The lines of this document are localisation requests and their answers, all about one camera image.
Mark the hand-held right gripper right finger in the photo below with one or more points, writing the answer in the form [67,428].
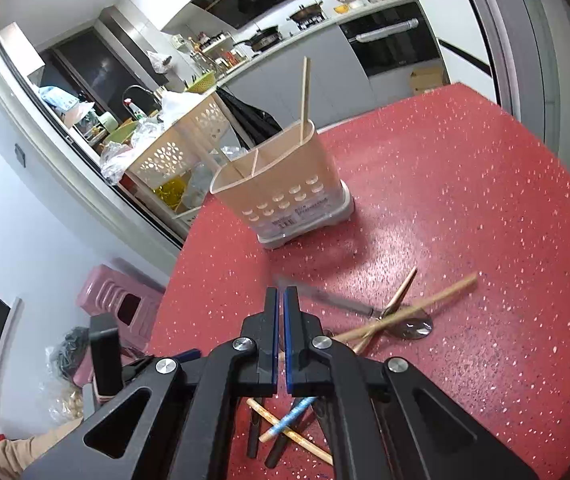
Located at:
[290,330]

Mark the dark cooking pot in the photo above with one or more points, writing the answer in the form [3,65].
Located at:
[306,11]

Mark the white perforated storage cart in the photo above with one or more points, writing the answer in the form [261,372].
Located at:
[170,150]

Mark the beige utensil holder grey base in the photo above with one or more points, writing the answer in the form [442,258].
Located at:
[285,180]

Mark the cardboard box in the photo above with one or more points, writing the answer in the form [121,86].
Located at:
[427,80]

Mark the clear plastic bags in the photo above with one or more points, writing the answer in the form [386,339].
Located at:
[130,152]

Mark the dark crumpled cloth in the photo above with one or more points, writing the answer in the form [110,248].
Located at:
[67,352]

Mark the black plastic bag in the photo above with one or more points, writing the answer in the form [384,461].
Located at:
[247,115]

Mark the kitchen faucet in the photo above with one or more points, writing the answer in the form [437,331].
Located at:
[137,92]

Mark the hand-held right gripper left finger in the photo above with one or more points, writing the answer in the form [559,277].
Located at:
[275,320]

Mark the black wok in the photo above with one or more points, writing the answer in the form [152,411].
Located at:
[265,36]

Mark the yellow oil bottle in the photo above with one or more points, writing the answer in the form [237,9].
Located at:
[170,192]

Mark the pink plastic stool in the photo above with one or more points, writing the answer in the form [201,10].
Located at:
[85,385]
[115,300]

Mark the blue patterned chopstick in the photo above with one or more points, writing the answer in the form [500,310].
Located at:
[295,412]

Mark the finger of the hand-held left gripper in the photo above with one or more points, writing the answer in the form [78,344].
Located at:
[187,354]

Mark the clear bag of goods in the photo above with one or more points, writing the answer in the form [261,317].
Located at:
[65,405]

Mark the black chopstick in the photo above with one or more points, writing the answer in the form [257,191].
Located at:
[254,435]
[275,452]

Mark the grey wall switch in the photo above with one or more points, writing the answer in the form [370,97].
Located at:
[20,155]

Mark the green colander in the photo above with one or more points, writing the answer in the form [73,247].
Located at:
[201,82]

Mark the person's beige clothing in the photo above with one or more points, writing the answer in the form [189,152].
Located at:
[30,447]

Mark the black built-in oven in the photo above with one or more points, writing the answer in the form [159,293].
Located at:
[390,40]

